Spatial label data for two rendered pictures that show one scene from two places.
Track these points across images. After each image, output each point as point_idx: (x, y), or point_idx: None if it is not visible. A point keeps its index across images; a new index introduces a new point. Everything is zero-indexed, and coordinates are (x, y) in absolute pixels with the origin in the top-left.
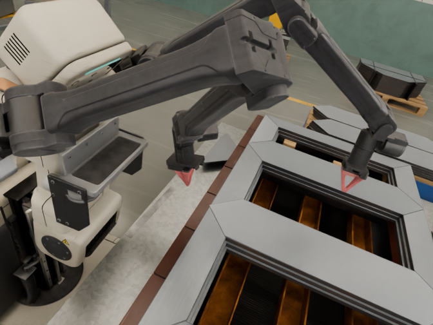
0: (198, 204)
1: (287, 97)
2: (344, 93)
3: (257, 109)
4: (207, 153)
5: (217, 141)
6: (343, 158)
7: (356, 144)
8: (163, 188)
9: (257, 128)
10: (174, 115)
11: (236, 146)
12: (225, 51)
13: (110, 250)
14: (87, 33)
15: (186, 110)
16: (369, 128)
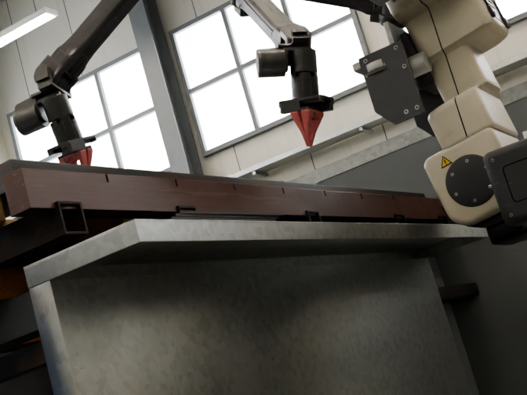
0: (299, 188)
1: (234, 9)
2: (110, 34)
3: (248, 16)
4: (254, 212)
5: (206, 211)
6: (73, 143)
7: (72, 111)
8: (372, 222)
9: (94, 165)
10: (307, 29)
11: (180, 179)
12: None
13: (442, 224)
14: None
15: (292, 27)
16: (60, 89)
